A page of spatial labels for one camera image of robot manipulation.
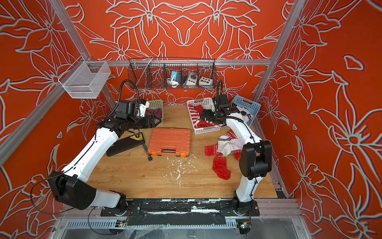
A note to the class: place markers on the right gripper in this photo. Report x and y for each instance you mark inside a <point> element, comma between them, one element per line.
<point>209,117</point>

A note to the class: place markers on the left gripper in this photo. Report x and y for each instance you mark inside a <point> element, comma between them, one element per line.
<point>148,119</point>

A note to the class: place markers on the white black striped crew sock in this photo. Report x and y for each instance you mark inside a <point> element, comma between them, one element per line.
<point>227,144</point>

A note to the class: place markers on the red snowflake sock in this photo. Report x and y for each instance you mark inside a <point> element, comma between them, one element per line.
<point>237,154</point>

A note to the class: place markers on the red white striped santa sock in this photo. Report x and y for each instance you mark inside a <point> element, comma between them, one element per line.
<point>206,124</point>

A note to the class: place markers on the purple ribbed sock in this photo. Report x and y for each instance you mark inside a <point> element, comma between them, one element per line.
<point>156,112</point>

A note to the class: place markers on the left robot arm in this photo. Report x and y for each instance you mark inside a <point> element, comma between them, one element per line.
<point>70,187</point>

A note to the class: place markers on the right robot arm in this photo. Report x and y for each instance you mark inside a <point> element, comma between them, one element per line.
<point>254,154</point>

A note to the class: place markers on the white plastic basket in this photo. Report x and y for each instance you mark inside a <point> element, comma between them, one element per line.
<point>206,103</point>

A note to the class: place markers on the green plastic basket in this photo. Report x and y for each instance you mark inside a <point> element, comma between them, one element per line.
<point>157,107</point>

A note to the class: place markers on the blue plastic basket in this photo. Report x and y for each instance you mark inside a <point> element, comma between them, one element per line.
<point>249,106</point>

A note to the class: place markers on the black yellow bit box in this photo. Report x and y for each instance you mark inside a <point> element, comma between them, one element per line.
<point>125,144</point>

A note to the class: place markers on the white button box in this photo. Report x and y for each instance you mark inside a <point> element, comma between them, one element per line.
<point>204,82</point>

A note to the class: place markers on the white socket cube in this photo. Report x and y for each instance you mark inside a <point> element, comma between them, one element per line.
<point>191,79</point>

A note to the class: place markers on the ratchet wrench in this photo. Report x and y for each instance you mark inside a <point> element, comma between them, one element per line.
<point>147,152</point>

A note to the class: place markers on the orange plastic tool case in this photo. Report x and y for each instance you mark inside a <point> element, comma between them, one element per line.
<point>170,141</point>

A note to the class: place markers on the white power adapter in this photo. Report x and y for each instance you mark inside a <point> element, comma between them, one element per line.
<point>175,79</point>

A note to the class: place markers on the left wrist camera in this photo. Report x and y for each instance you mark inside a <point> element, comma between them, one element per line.
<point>143,105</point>

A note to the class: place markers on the black wire wall basket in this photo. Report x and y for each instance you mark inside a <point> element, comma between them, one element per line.
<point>152,73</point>

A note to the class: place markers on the white wire wall basket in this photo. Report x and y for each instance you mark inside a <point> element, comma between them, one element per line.
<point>85,81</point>

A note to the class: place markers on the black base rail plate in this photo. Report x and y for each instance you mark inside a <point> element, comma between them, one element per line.
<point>184,212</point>

